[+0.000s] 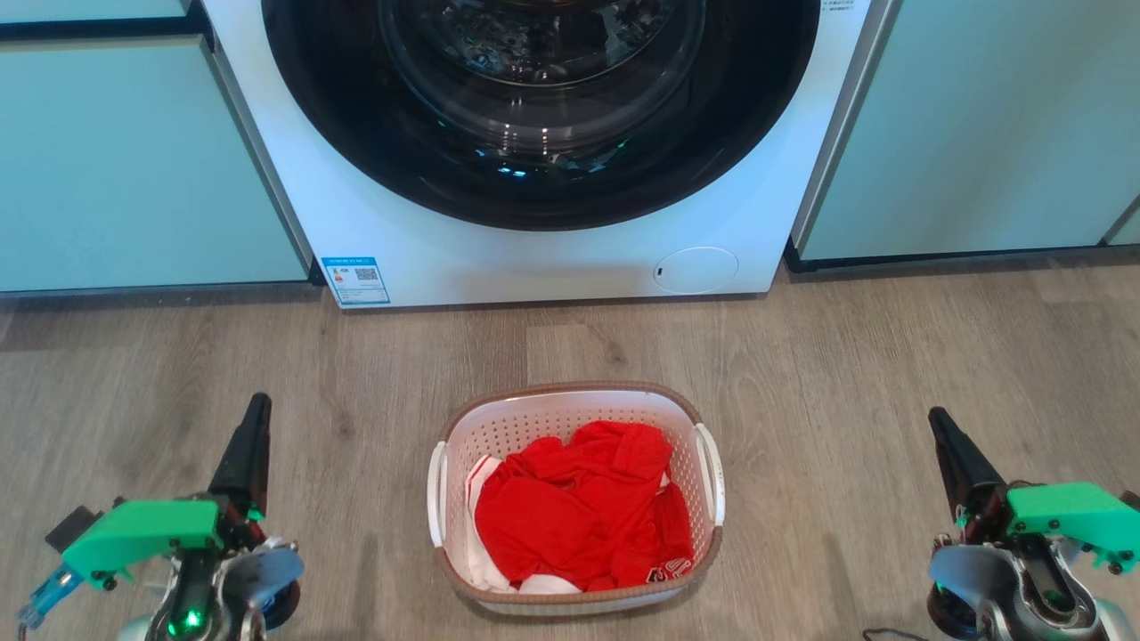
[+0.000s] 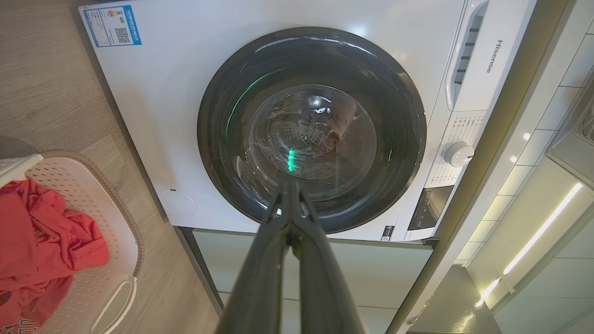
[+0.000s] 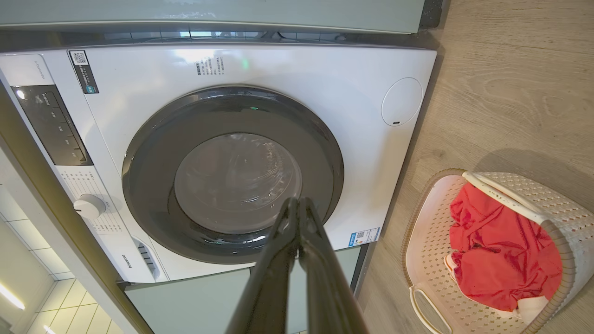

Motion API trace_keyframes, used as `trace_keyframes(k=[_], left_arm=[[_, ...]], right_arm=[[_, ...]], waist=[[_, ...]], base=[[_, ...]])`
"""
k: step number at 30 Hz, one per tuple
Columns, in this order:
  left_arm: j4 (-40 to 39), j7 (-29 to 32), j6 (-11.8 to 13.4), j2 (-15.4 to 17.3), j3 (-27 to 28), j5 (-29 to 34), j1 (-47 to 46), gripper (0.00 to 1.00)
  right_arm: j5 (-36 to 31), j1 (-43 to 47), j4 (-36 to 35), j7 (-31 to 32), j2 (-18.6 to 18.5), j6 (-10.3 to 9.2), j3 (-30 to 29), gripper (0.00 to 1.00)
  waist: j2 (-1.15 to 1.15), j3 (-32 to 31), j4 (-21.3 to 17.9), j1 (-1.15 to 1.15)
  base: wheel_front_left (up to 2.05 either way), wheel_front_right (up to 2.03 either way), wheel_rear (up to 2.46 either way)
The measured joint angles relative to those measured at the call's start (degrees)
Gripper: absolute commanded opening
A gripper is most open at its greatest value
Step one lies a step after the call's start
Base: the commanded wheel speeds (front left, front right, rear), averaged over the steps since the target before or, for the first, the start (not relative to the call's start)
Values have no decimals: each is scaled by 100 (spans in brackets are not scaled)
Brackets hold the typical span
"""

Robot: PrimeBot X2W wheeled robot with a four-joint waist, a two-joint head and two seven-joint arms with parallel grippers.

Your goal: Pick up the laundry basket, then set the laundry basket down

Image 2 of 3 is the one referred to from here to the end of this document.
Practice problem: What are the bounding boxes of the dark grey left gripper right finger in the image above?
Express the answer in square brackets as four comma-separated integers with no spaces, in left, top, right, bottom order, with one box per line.
[292,183,367,334]

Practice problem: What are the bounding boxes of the grey speckled countertop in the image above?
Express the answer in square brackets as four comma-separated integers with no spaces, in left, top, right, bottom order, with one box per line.
[385,0,572,334]

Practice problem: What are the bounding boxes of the white front-load washing machine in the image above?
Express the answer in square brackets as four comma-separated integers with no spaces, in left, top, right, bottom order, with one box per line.
[78,0,538,243]

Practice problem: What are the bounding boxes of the blue energy label sticker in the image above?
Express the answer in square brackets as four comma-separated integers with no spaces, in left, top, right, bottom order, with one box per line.
[83,5,142,48]

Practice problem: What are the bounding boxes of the dark round washing machine door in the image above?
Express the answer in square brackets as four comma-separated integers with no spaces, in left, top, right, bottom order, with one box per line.
[197,26,427,234]

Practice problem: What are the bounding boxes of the red clothing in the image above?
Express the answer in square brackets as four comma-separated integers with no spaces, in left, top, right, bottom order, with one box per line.
[0,177,110,334]

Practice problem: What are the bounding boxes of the white round control knob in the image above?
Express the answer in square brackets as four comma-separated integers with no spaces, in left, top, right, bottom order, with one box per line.
[444,141,475,168]

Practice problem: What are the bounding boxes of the round white drain filter cover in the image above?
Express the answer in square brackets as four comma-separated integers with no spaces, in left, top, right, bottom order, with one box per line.
[159,187,197,218]

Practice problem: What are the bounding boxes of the LED light strip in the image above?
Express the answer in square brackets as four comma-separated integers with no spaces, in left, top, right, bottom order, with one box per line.
[475,182,583,308]

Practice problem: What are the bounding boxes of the white detergent drawer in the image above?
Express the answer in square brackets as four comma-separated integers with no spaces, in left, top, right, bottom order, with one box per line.
[445,0,491,112]

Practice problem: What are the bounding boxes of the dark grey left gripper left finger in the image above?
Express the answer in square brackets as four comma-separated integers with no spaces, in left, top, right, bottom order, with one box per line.
[216,182,294,334]

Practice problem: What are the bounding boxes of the pale green cabinet right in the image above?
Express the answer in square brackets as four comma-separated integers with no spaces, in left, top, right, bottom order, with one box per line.
[178,226,225,314]

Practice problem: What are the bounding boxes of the pale green cabinet door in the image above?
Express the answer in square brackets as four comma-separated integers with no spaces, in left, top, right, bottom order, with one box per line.
[192,229,433,310]
[217,291,419,334]

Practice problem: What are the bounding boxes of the pink perforated laundry basket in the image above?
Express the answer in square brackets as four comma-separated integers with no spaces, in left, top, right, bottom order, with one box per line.
[0,149,145,334]

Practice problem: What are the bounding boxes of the dark washer display panel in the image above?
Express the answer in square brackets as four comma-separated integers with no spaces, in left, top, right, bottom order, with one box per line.
[408,185,454,231]

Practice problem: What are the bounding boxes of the grey wall cabinet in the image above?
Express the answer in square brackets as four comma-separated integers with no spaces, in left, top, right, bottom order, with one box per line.
[465,157,594,334]

